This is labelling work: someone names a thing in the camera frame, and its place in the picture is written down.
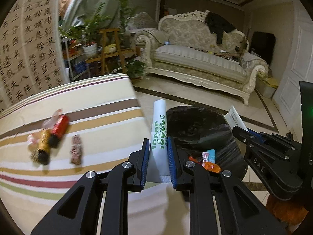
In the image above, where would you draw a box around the orange wrapper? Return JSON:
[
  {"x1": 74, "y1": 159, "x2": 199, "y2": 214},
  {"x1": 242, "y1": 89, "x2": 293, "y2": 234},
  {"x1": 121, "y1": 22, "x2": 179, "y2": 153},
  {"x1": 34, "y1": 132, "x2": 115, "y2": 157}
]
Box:
[{"x1": 188, "y1": 155, "x2": 222, "y2": 174}]

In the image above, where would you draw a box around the ornate cream sofa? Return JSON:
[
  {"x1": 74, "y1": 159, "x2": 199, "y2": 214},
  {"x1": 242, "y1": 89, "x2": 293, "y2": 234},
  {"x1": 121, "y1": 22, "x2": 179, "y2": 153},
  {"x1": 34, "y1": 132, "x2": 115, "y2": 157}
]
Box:
[{"x1": 135, "y1": 10, "x2": 269, "y2": 106}]

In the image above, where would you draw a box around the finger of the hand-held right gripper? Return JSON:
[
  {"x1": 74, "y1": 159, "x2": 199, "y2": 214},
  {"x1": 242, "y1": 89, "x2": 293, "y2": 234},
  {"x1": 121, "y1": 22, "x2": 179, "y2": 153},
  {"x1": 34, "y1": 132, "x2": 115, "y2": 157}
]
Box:
[
  {"x1": 232, "y1": 126, "x2": 266, "y2": 157},
  {"x1": 247, "y1": 129, "x2": 302, "y2": 152}
]

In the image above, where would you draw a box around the brown snack wrapper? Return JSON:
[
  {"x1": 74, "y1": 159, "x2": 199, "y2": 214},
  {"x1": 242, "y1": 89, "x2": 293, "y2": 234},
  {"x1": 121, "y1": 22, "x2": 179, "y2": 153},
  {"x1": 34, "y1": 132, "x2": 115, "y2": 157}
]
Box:
[{"x1": 70, "y1": 134, "x2": 84, "y2": 165}]

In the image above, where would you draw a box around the white red plastic wrapper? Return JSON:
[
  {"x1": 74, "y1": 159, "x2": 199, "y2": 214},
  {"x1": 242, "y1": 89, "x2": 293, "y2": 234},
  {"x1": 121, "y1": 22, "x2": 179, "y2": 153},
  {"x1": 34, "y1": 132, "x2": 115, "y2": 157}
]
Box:
[{"x1": 27, "y1": 133, "x2": 40, "y2": 147}]

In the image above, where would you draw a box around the clear pink plastic wrapper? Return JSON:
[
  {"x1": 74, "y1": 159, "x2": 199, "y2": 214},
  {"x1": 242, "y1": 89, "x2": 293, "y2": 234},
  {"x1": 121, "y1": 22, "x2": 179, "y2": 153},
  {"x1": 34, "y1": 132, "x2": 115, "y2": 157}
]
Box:
[{"x1": 43, "y1": 109, "x2": 63, "y2": 128}]

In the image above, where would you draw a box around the white paper slip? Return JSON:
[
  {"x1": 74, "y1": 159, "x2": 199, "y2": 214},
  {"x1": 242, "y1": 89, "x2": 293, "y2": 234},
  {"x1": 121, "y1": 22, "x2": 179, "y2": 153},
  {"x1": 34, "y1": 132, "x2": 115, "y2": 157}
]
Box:
[{"x1": 224, "y1": 105, "x2": 248, "y2": 131}]

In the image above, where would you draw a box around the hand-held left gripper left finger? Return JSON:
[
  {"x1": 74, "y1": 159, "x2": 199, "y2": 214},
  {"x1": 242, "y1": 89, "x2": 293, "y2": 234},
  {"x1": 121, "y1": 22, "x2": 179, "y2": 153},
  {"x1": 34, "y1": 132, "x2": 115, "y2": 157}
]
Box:
[{"x1": 31, "y1": 138, "x2": 150, "y2": 235}]

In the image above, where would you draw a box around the red foil packet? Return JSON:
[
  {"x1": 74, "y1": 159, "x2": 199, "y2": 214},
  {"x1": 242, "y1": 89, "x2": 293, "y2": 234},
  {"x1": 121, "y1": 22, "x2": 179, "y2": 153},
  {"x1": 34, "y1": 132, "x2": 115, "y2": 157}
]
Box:
[{"x1": 50, "y1": 114, "x2": 70, "y2": 140}]

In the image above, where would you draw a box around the small leafy floor plant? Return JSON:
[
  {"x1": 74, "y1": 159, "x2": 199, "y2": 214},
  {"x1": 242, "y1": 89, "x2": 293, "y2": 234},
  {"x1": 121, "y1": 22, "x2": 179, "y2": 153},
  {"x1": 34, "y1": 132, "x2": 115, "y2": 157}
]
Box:
[{"x1": 125, "y1": 59, "x2": 147, "y2": 79}]

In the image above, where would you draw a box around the ornate cream armchair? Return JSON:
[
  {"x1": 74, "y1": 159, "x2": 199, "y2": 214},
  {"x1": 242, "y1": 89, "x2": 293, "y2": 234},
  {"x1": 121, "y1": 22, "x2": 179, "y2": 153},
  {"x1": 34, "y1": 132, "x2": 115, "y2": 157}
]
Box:
[{"x1": 127, "y1": 12, "x2": 159, "y2": 31}]

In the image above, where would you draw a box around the grey box with yellow papers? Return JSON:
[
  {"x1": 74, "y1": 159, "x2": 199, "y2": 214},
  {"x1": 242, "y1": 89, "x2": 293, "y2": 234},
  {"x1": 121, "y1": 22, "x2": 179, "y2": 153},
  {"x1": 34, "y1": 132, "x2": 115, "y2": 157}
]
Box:
[{"x1": 255, "y1": 75, "x2": 279, "y2": 98}]

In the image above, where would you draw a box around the pile of papers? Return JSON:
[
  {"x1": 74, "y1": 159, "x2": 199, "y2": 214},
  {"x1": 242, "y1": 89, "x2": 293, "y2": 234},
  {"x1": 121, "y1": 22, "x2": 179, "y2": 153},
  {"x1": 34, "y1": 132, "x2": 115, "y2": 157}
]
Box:
[{"x1": 208, "y1": 46, "x2": 242, "y2": 64}]

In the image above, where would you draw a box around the wooden plant stand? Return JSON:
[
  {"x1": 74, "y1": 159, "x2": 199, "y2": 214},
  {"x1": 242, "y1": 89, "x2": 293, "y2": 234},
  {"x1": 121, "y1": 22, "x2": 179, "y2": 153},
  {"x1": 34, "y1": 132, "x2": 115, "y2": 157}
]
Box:
[{"x1": 84, "y1": 28, "x2": 137, "y2": 77}]

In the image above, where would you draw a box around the blue crate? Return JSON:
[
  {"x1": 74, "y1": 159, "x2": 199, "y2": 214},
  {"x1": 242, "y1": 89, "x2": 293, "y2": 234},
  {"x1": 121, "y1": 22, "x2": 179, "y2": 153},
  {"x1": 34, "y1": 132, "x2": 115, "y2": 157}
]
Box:
[{"x1": 72, "y1": 62, "x2": 88, "y2": 74}]

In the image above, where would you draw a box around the white metal shelf rack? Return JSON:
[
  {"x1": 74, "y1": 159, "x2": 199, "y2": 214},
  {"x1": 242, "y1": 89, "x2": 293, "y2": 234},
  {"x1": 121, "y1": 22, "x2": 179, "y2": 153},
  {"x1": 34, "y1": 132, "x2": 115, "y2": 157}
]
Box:
[{"x1": 61, "y1": 38, "x2": 90, "y2": 81}]

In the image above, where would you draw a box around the leafy plant in white pot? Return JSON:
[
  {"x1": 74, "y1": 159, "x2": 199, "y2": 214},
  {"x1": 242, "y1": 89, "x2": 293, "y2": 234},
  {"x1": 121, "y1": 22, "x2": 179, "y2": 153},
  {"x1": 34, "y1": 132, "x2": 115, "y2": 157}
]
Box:
[{"x1": 59, "y1": 2, "x2": 113, "y2": 59}]

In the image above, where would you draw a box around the black jacket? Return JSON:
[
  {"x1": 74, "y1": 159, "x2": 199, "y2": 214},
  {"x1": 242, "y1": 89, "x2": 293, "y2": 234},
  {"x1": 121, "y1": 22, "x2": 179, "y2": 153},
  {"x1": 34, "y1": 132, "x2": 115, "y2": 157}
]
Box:
[{"x1": 205, "y1": 13, "x2": 236, "y2": 45}]

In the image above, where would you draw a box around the white panel door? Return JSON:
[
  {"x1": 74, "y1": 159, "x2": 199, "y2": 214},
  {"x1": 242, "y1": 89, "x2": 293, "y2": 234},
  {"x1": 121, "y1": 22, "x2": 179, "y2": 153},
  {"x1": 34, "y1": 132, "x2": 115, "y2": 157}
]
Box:
[{"x1": 273, "y1": 0, "x2": 313, "y2": 118}]

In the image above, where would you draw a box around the tall plant in dark pot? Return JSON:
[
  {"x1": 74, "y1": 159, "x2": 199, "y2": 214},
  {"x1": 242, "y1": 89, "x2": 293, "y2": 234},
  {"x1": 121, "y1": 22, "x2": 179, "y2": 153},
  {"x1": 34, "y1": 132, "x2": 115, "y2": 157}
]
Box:
[{"x1": 115, "y1": 0, "x2": 139, "y2": 49}]

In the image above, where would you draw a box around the gold black snack packet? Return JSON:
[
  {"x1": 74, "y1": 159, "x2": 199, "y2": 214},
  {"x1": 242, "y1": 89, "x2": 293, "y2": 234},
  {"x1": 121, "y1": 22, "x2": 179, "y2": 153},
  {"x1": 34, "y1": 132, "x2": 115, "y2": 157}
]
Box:
[{"x1": 31, "y1": 130, "x2": 60, "y2": 165}]

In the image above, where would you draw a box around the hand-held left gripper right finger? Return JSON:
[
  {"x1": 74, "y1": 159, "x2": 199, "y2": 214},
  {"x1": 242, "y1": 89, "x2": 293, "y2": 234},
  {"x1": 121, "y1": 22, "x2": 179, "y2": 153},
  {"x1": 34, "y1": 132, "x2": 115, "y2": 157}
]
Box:
[{"x1": 167, "y1": 136, "x2": 288, "y2": 235}]

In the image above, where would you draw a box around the calligraphy paper wall hanging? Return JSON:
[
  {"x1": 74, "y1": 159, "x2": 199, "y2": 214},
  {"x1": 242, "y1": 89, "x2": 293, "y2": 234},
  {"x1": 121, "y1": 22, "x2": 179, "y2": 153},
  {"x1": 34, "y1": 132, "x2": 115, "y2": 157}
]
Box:
[{"x1": 0, "y1": 0, "x2": 71, "y2": 113}]

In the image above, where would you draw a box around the black bag lined waste bin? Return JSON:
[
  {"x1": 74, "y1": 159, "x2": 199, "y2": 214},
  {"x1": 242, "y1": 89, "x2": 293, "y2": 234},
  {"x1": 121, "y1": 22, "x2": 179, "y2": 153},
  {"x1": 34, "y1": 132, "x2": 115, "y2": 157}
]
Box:
[{"x1": 166, "y1": 106, "x2": 247, "y2": 184}]

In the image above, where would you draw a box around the white paper green print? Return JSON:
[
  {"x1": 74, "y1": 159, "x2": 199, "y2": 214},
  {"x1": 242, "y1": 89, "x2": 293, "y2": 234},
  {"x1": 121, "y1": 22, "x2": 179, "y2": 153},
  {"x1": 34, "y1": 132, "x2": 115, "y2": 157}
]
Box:
[{"x1": 146, "y1": 99, "x2": 171, "y2": 184}]

